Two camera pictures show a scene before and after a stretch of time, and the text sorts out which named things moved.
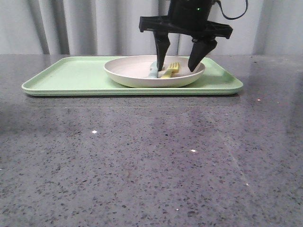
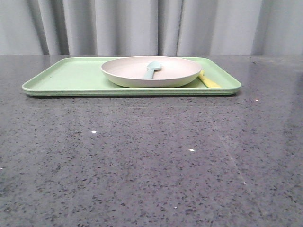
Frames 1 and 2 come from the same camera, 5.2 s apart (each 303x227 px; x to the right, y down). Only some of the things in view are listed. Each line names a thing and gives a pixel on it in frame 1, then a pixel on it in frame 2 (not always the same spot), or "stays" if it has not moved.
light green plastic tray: x=87 y=76 stays
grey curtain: x=112 y=27 stays
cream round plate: x=134 y=70 stays
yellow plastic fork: x=174 y=68 → x=209 y=83
